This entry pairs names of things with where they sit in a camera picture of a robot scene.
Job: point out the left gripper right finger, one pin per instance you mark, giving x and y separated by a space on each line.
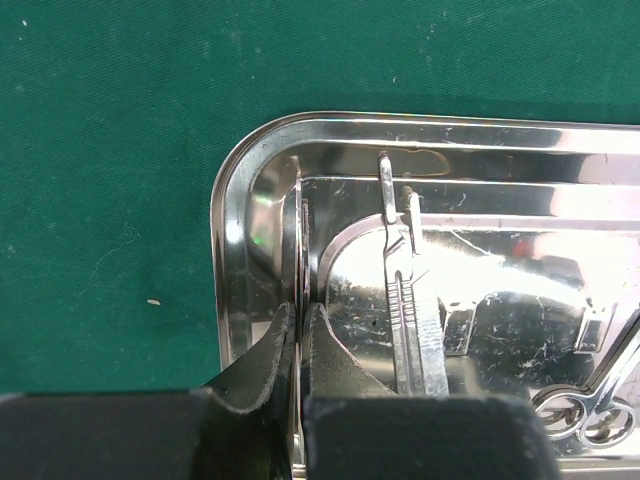
355 428

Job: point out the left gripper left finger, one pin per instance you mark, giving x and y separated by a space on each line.
234 427

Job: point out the steel instrument tray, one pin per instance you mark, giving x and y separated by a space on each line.
531 231

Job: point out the dark green surgical cloth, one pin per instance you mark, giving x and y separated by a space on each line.
116 116

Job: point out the small steel scissors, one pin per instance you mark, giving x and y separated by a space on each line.
593 413

